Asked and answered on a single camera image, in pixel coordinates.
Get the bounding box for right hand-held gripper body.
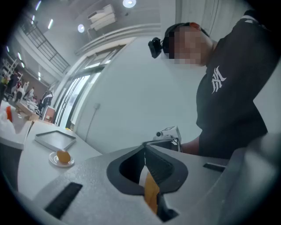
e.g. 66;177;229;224
142;125;184;152

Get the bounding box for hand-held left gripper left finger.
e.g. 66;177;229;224
107;146;146;196

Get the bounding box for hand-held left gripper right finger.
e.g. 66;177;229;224
144;146;189;222

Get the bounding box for brown potato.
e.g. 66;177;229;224
56;150;71;164

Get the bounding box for white round holder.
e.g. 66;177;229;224
48;151;75;168

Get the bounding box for person's right forearm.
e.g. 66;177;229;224
181;135;202;156

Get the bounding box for grey rectangular tray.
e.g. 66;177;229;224
34;130;77;152

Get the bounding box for person's black printed T-shirt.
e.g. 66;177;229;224
196;10;279;160

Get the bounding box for glass door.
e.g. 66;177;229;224
54;49;123;130

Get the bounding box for person's head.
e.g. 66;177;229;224
163;22;217;68

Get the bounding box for brown cabinet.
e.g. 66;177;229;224
41;106;56;123

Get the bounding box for hanging black white jacket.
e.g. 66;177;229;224
38;89;54;113

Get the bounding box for white basin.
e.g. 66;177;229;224
0;120;33;150

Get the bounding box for tan cardboard box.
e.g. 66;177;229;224
15;102;40;121

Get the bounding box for clear plastic bag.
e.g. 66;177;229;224
0;101;25;135

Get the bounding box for white air conditioner unit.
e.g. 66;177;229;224
87;4;116;31

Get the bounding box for black balcony railing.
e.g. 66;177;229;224
21;22;71;73

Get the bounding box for white wall cable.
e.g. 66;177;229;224
85;108;97;142

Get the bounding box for black head-worn camera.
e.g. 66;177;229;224
148;37;164;59

